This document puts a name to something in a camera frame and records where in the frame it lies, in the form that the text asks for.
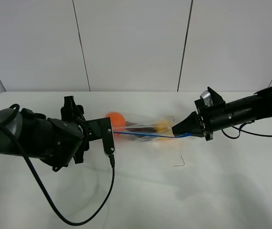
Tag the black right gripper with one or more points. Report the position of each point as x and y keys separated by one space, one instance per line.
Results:
x=202 y=120

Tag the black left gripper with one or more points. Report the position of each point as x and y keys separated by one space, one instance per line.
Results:
x=71 y=136

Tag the clear zip bag blue seal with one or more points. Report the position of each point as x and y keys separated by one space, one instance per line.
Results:
x=145 y=120

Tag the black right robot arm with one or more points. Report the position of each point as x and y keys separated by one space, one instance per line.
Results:
x=221 y=115

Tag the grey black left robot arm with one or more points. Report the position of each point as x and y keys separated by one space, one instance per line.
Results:
x=54 y=141

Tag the yellow toy pear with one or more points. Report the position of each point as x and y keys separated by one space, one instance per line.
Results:
x=163 y=128

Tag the dark purple toy eggplant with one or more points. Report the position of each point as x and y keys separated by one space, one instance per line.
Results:
x=140 y=130

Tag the orange toy orange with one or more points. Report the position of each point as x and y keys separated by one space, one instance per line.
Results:
x=118 y=122

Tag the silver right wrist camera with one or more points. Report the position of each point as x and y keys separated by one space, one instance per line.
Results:
x=207 y=98

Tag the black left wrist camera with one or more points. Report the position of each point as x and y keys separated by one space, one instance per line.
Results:
x=102 y=129

